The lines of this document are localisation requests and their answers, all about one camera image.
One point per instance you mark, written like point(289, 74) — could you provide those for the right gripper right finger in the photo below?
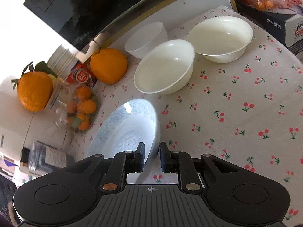
point(182, 164)

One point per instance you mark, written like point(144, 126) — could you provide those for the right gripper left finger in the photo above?
point(121, 165)

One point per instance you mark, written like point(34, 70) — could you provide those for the blue patterned ceramic plate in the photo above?
point(133, 122)

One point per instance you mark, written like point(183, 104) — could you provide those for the white bowl small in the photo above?
point(146, 39)

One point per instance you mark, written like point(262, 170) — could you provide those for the cream bowl large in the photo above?
point(221, 39)

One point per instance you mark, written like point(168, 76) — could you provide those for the glass jar of kumquats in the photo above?
point(74, 106)

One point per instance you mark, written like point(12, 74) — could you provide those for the grey canister with white lid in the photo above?
point(46, 159)

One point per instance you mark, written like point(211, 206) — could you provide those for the orange on tablecloth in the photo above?
point(108, 65)

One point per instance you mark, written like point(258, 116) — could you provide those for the red snack packet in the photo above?
point(81, 74)

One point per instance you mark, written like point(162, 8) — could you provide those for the orange with leaves on jar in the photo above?
point(35, 86)

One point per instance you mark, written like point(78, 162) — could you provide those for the stack of white cups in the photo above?
point(62, 62)

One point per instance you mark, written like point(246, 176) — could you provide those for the black microwave oven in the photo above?
point(79, 21)

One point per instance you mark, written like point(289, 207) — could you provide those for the white board under microwave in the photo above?
point(171, 13)

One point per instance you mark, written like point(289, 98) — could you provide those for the dark cardboard box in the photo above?
point(284, 24)

